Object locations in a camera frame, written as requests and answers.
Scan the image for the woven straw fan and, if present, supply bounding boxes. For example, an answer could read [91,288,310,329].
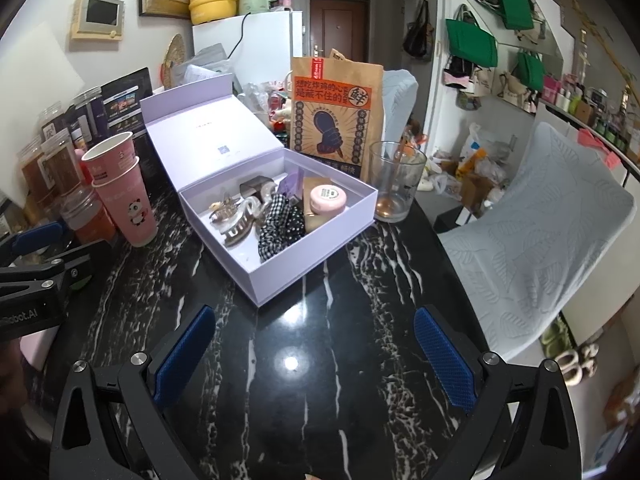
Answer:
[160,34,186,88]

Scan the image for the grey translucent hair clip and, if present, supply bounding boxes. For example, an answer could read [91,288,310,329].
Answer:
[239,176,273,201]

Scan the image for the copper stirring spoon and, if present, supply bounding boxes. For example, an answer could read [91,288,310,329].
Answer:
[380,140,408,216]

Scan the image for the black power cable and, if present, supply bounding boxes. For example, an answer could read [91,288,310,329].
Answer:
[227,12,251,61]

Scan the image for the clear jar orange contents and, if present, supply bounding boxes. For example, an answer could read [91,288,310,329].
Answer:
[61,185,118,246]

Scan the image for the red container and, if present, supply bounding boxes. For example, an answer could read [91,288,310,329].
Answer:
[74,147,96,183]

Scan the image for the pink panda paper cup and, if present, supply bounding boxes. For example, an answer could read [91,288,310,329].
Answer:
[92,156,158,248]

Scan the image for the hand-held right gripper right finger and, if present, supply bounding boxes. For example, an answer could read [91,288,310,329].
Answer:
[413,303,587,480]

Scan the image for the black printed brochure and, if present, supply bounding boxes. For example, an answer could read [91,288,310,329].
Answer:
[102,67,153,136]

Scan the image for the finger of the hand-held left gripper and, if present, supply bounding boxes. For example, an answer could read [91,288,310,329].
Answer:
[0,220,72,267]
[0,238,109,306]

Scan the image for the green slippers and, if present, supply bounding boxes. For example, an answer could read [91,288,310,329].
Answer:
[540,320,576,356]

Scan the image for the pink round tin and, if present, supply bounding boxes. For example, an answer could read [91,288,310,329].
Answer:
[308,185,348,215]

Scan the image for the brown door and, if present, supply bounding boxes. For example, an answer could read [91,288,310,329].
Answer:
[309,0,371,68]

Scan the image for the row of shelf bottles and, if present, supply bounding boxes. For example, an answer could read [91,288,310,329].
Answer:
[542,75,640,156]

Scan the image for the grey plastic mailer bag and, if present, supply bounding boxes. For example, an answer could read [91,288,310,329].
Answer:
[185,44,233,86]

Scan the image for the black white checkered scrunchie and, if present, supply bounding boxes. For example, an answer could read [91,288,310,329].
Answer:
[257,195,295,263]

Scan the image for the dark hanging bag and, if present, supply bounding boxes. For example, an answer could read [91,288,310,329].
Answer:
[402,0,433,63]

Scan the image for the pile of plastic bags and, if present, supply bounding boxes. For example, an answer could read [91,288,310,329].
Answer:
[432,122,511,211]

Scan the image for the green tote bag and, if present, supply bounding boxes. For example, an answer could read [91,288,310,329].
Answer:
[445,19,499,68]
[516,50,546,92]

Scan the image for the white fridge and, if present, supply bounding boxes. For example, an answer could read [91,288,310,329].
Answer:
[192,10,304,93]

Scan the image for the lavender gift box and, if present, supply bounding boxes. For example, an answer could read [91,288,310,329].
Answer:
[140,72,379,307]

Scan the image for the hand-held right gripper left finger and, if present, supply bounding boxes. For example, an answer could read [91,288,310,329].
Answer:
[47,303,218,480]

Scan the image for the clear jar brown contents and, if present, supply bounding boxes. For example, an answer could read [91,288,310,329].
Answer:
[19,137,56,201]
[40,130,83,196]

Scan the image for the purple box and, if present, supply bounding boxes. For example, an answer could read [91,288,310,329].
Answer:
[277,169,306,206]

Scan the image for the beige slippers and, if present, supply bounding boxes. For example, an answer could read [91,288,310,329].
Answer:
[555,342,601,386]

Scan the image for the yellow cooking pot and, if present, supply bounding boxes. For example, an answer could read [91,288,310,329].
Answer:
[188,0,256,26]

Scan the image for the beige wall control panel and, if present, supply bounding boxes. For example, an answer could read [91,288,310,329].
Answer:
[70,0,125,42]

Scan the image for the clear glass cup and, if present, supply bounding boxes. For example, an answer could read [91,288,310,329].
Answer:
[369,140,428,224]

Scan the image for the beige hair claw clip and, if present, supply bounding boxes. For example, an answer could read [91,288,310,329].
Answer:
[218,195,264,248]

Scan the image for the printed brown paper bag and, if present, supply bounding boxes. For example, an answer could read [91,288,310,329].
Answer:
[290,49,385,181]

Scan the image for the gold rectangular case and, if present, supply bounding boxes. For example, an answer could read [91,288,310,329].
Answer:
[301,176,346,233]

